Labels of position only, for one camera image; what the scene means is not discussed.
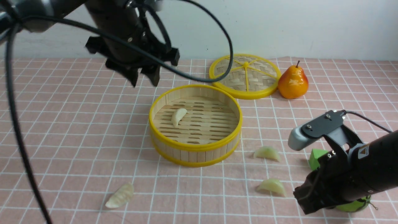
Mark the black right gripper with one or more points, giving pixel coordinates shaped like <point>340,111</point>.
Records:
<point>343,176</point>

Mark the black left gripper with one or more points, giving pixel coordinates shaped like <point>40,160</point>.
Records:
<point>113,17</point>

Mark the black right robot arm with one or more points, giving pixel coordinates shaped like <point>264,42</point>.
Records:
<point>386,147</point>

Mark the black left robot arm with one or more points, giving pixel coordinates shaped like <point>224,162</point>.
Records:
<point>61,8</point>

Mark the green toy watermelon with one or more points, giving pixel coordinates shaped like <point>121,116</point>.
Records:
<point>357,205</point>

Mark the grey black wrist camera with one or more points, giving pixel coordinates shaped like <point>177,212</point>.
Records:
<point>329,126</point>

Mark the green dumpling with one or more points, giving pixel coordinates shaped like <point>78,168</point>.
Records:
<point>267,152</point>
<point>272,185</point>

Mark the white dumpling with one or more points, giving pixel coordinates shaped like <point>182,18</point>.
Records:
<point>121,197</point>
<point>178,116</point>

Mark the green foam cube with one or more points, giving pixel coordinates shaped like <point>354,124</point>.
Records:
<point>314,156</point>

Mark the bamboo steamer lid yellow rim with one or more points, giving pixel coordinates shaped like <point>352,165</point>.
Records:
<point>251,77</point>

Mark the orange yellow toy pear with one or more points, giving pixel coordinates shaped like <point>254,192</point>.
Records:
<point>293,83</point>

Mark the pink checkered tablecloth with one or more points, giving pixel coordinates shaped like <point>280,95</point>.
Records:
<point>86,131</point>

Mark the bamboo steamer tray yellow rim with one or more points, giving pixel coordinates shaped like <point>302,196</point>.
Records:
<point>207,134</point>

